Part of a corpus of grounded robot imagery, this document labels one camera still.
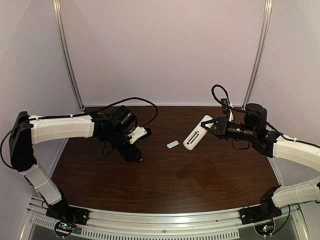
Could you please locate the white battery cover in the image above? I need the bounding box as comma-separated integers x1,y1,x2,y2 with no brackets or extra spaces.
166,140,180,149

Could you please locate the left aluminium frame post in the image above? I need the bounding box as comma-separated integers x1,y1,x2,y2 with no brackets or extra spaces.
52,0,84,110

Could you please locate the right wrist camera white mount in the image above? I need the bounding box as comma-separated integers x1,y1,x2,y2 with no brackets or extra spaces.
220,98,236,122

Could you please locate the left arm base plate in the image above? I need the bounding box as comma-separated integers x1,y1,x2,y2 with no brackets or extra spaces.
45,204,89,226

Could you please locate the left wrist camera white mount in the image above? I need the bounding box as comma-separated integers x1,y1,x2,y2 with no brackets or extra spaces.
127,126,152,145

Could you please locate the aluminium frame post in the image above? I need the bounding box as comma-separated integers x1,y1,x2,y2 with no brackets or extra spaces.
242,0,273,109
52,0,84,110

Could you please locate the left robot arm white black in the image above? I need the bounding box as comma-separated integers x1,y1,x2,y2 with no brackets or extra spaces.
6,105,150,218

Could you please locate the right aluminium frame post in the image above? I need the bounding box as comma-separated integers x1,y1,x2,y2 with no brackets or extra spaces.
242,0,273,109

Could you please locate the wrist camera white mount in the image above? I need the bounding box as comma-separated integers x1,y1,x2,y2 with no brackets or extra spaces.
127,126,152,145
220,98,236,122

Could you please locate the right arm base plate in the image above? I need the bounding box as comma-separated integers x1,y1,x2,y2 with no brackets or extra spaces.
238,204,282,225

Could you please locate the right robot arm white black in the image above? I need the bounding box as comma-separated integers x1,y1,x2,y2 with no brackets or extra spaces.
200,103,320,214

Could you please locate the white remote control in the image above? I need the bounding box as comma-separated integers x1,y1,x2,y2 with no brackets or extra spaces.
183,115,213,151

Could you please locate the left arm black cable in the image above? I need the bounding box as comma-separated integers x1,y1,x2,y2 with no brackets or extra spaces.
99,96,159,133

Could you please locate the curved aluminium front rail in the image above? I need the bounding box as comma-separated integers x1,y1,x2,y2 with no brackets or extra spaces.
21,196,310,240

